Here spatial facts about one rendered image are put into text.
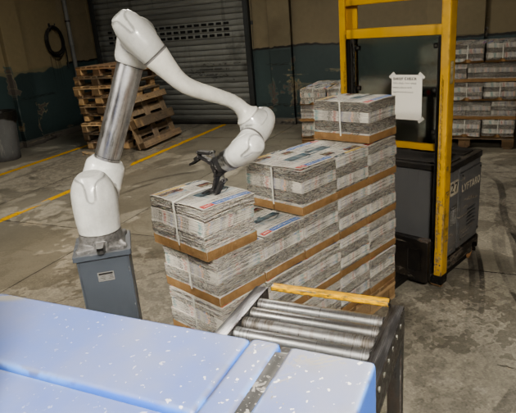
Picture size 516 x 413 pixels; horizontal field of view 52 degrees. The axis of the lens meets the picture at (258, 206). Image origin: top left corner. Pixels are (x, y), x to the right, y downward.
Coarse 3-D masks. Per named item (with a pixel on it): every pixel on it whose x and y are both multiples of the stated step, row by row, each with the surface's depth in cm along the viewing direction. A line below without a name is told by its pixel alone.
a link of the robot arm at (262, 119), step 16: (160, 64) 183; (176, 64) 187; (176, 80) 187; (192, 80) 191; (192, 96) 193; (208, 96) 195; (224, 96) 200; (240, 112) 206; (256, 112) 205; (272, 112) 212; (240, 128) 209; (256, 128) 204; (272, 128) 210
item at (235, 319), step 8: (256, 288) 198; (264, 288) 197; (248, 296) 193; (256, 296) 192; (264, 296) 195; (240, 304) 188; (248, 304) 187; (256, 304) 190; (232, 312) 183; (240, 312) 182; (248, 312) 184; (224, 320) 178; (232, 320) 178; (240, 320) 178; (224, 328) 174; (232, 328) 173
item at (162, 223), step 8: (184, 184) 243; (192, 184) 242; (200, 184) 242; (208, 184) 241; (160, 192) 235; (168, 192) 233; (176, 192) 233; (184, 192) 233; (152, 200) 232; (160, 200) 228; (168, 200) 223; (152, 208) 234; (160, 208) 231; (168, 208) 225; (152, 216) 236; (160, 216) 232; (168, 216) 227; (152, 224) 237; (160, 224) 232; (168, 224) 228; (160, 232) 235; (168, 232) 229
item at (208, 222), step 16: (224, 192) 228; (240, 192) 226; (192, 208) 212; (208, 208) 209; (224, 208) 215; (240, 208) 222; (192, 224) 215; (208, 224) 211; (224, 224) 218; (240, 224) 225; (192, 240) 217; (208, 240) 213; (224, 240) 220
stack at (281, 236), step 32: (256, 224) 253; (288, 224) 250; (320, 224) 269; (352, 224) 290; (192, 256) 229; (224, 256) 222; (256, 256) 236; (288, 256) 254; (320, 256) 273; (352, 256) 295; (224, 288) 226; (352, 288) 301; (192, 320) 245
